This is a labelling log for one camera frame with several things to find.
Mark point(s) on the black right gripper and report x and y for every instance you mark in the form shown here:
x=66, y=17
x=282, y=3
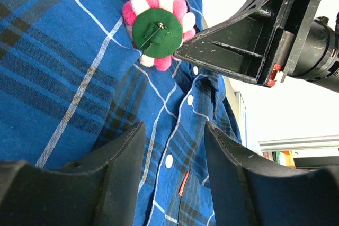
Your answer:
x=248, y=45

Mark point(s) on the blue plaid shirt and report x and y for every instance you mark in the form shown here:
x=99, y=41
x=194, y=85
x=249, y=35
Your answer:
x=71, y=80

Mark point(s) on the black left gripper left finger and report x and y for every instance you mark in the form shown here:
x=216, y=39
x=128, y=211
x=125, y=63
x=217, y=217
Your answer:
x=98, y=189

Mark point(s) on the pink flower brooch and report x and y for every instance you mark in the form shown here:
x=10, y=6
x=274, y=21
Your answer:
x=158, y=28

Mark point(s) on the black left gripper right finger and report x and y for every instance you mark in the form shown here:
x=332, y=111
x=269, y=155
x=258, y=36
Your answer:
x=248, y=189

